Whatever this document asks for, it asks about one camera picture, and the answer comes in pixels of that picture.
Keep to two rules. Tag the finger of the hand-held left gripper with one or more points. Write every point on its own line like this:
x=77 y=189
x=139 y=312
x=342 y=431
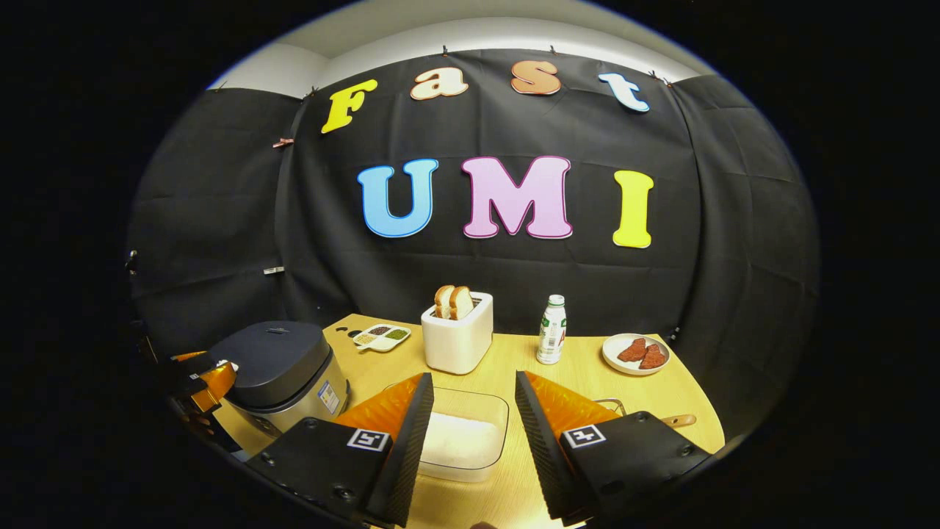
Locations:
x=217 y=386
x=192 y=360

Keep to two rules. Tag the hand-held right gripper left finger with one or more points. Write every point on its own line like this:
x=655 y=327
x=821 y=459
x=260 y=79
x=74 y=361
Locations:
x=400 y=455

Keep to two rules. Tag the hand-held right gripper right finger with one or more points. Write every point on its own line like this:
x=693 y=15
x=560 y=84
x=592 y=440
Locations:
x=547 y=455

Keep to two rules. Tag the white rice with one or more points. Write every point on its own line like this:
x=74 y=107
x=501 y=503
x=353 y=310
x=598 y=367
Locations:
x=459 y=441

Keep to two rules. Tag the dark grey rice cooker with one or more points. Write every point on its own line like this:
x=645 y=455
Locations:
x=279 y=360

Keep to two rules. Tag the wooden spoon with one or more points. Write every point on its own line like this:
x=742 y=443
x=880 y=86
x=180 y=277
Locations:
x=679 y=421

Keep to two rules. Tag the clear glass container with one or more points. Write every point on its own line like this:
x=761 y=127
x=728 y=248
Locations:
x=470 y=402

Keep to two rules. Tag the white round plate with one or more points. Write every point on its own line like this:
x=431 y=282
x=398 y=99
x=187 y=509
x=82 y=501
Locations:
x=613 y=361

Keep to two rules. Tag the white divided grain dish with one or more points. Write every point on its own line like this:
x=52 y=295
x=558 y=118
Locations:
x=382 y=338

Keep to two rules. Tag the white drink bottle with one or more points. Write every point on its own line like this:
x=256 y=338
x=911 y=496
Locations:
x=551 y=334

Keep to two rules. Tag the white toaster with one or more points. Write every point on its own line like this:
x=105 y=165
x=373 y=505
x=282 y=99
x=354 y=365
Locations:
x=455 y=345

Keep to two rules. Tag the red meat slice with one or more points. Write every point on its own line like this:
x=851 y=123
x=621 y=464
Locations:
x=653 y=357
x=631 y=350

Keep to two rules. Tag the copper cloth clip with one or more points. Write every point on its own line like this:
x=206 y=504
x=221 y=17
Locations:
x=283 y=142

